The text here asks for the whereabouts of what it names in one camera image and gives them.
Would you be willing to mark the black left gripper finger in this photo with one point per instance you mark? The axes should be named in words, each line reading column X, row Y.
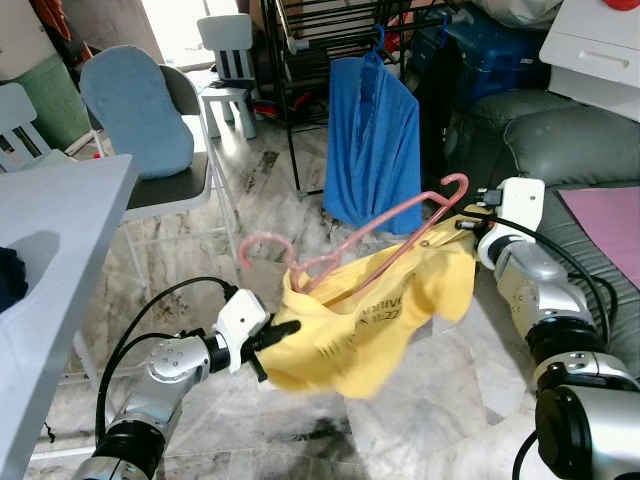
column 282, row 329

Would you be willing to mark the yellow t-shirt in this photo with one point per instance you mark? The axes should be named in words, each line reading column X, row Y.
column 370, row 320

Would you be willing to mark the pink plastic hanger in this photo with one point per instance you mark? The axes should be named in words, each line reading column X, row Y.
column 266, row 238

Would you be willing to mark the navy blue garment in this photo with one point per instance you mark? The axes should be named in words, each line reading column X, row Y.
column 10, row 280

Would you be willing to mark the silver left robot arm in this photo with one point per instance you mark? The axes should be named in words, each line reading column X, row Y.
column 165, row 365

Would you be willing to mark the blue plastic hanger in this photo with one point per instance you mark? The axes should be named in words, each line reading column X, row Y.
column 375, row 40

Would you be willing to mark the green leather sofa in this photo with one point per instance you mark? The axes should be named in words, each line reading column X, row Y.
column 540, row 140

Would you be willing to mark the black garment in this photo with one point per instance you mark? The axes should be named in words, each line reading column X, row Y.
column 432, row 120

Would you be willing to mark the bright blue shirt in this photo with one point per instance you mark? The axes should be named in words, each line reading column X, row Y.
column 375, row 150

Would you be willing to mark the pink mat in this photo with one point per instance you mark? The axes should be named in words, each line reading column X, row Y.
column 605, row 230

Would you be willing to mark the blue suitcase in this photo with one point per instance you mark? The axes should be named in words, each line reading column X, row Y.
column 495, row 55

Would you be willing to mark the grey folding chair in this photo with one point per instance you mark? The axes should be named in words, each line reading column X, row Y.
column 165, row 190

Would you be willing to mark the white drawer box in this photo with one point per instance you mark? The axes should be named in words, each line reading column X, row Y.
column 595, row 50

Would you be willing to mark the beige pillow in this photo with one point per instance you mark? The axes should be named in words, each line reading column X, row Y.
column 515, row 10

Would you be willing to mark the light blue plastic table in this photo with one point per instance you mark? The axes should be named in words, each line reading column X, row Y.
column 50, row 230

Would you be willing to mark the black metal drying rack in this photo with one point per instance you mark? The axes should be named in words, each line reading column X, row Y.
column 330, row 15

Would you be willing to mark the red cloth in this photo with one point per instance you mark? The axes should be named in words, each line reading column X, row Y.
column 620, row 4

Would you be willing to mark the blue seat cushion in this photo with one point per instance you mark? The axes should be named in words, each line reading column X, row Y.
column 135, row 110

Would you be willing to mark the green laundry basket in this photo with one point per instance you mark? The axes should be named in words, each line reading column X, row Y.
column 50, row 100

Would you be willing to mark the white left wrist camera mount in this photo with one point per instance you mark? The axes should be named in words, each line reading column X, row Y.
column 240, row 320

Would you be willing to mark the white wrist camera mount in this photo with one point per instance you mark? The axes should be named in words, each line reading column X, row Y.
column 240, row 320
column 515, row 210

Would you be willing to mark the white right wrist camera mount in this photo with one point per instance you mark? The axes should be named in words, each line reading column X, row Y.
column 515, row 210

